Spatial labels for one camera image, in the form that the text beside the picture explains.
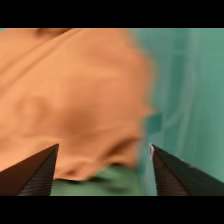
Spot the orange T-shirt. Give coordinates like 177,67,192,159
0,27,157,183

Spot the dark green garment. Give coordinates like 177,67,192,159
49,164,145,197

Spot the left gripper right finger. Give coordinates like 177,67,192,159
149,143,224,197

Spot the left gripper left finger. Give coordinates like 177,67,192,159
0,143,60,197

